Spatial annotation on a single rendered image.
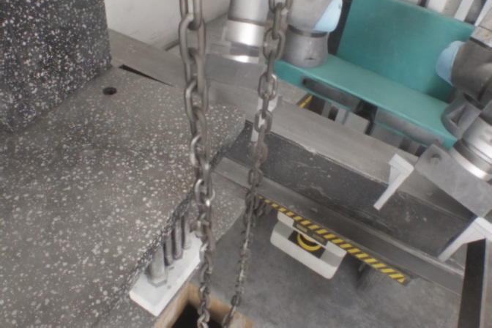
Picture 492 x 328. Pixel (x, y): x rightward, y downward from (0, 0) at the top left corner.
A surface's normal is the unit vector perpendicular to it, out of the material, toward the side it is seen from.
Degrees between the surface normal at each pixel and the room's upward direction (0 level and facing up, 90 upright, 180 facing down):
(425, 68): 90
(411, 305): 0
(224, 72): 66
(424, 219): 90
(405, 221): 90
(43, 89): 90
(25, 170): 0
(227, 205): 0
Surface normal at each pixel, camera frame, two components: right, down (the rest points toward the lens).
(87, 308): 0.11, -0.73
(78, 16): 0.91, 0.34
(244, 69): -0.41, 0.20
